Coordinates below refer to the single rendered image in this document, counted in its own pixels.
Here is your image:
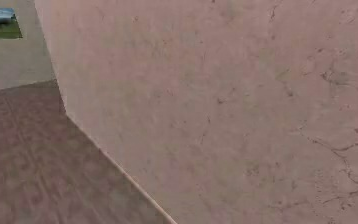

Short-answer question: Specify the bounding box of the landscape painting with green field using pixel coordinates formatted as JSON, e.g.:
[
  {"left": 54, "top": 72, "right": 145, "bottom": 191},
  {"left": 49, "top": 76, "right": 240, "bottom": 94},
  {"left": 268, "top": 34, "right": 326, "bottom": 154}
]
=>
[{"left": 0, "top": 7, "right": 24, "bottom": 41}]

